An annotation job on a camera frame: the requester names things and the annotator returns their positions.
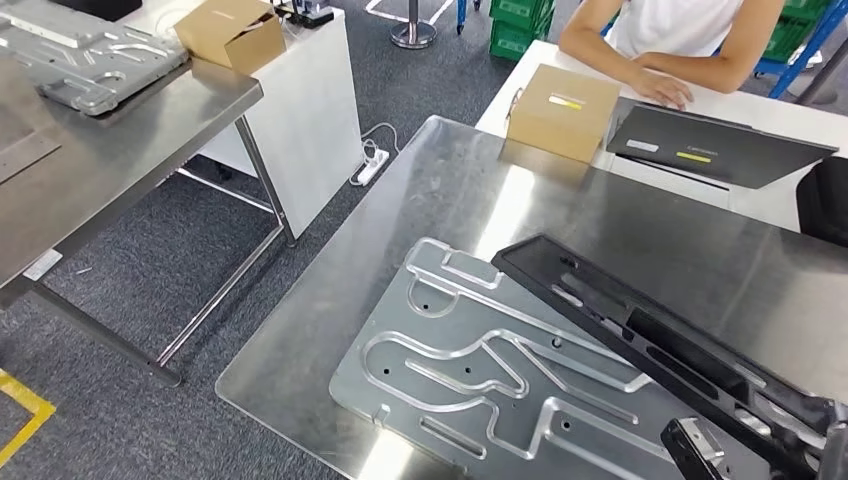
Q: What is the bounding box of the white desk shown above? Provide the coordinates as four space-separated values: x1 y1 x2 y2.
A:
122 0 367 241

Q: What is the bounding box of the white table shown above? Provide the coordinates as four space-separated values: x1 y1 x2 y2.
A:
475 39 848 233

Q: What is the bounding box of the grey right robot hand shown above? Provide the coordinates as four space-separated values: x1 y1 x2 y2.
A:
804 396 848 480

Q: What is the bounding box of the flat black box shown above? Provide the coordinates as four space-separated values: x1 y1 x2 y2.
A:
606 97 841 191

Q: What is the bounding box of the person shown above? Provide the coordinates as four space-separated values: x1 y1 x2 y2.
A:
558 0 788 112

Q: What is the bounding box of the person's right hand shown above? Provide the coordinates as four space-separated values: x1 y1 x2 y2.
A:
627 66 695 112

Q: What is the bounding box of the stainless steel workbench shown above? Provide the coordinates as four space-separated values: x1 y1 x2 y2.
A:
215 114 848 480

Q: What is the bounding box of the black zip case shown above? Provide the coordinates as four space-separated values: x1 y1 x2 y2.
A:
794 155 848 250

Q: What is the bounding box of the open cardboard box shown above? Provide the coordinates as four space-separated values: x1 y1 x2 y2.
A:
174 0 287 75

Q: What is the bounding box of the white power strip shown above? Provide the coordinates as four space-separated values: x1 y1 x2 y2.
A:
349 122 401 188

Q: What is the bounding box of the long black plastic part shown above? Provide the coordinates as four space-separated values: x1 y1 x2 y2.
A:
491 233 848 480

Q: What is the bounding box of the green plastic crate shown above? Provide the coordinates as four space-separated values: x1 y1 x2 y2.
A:
490 0 556 22
781 0 833 20
488 18 552 62
761 14 817 64

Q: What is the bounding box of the chrome stanchion post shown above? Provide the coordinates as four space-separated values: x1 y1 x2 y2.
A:
389 0 439 51

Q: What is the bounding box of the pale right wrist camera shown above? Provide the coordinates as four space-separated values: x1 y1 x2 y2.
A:
660 415 730 480

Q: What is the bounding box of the small stainless steel table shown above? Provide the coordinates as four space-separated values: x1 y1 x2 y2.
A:
0 0 297 390

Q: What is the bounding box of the yellow floor tape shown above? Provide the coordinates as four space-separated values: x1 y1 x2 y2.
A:
0 367 58 468

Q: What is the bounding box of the blue metal frame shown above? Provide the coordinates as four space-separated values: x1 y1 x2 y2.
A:
755 0 848 101

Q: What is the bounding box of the embossed aluminium plate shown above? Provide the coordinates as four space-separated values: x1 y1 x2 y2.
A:
0 0 191 119
329 237 796 480

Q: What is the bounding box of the black desktop device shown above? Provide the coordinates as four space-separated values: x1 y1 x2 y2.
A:
274 0 336 29

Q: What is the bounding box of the closed cardboard box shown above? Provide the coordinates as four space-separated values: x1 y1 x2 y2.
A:
506 64 622 165

